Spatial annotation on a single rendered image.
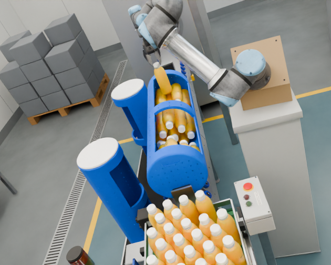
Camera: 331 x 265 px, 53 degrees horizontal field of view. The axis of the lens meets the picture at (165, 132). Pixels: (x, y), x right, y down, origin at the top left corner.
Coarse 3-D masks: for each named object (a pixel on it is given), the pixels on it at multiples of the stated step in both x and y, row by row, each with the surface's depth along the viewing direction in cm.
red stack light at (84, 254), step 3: (84, 252) 119; (81, 255) 118; (84, 255) 119; (87, 255) 121; (81, 258) 117; (84, 258) 118; (87, 258) 120; (75, 261) 116; (78, 261) 117; (81, 261) 118; (84, 261) 118; (72, 264) 117; (75, 264) 117; (78, 264) 117; (81, 264) 118; (84, 264) 119
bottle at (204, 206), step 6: (204, 198) 140; (198, 204) 142; (204, 204) 141; (210, 204) 142; (198, 210) 144; (204, 210) 142; (210, 210) 143; (210, 216) 144; (216, 216) 147; (216, 222) 148
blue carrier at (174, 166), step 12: (168, 72) 215; (156, 84) 223; (180, 84) 224; (156, 108) 184; (168, 108) 181; (180, 108) 181; (192, 108) 191; (156, 144) 192; (156, 156) 151; (168, 156) 148; (180, 156) 148; (192, 156) 148; (204, 156) 161; (156, 168) 151; (168, 168) 152; (180, 168) 152; (192, 168) 152; (204, 168) 153; (156, 180) 156; (168, 180) 156; (180, 180) 156; (192, 180) 157; (204, 180) 157; (156, 192) 161; (168, 192) 161
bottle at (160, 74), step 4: (156, 68) 204; (160, 68) 204; (156, 72) 204; (160, 72) 204; (164, 72) 205; (156, 76) 206; (160, 76) 204; (164, 76) 206; (160, 80) 206; (164, 80) 206; (168, 80) 209; (160, 84) 208; (164, 84) 208; (168, 84) 209; (160, 88) 211; (164, 88) 209; (168, 88) 210; (164, 92) 211; (168, 92) 211
